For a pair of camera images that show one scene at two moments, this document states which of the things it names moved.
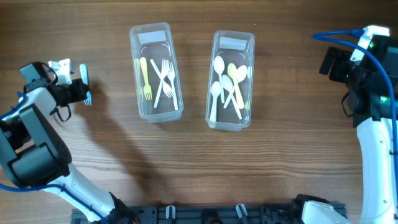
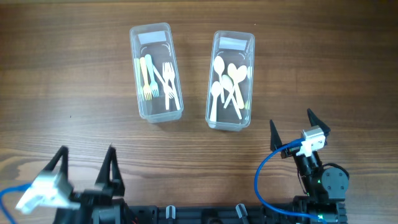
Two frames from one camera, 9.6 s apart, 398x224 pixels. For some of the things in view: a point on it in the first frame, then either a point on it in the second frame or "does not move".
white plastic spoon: x=227 y=84 does not move
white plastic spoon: x=241 y=73 does not move
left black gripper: x=81 y=88 → x=104 y=175
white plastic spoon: x=219 y=67 does not move
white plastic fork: x=84 y=71 → x=153 y=84
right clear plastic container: x=231 y=81 does not move
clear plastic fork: x=165 y=71 → x=166 y=68
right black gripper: x=341 y=58 → x=314 y=122
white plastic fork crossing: x=166 y=89 does not move
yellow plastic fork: x=147 y=88 does not move
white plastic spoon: x=216 y=90 does not move
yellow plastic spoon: x=232 y=71 does not move
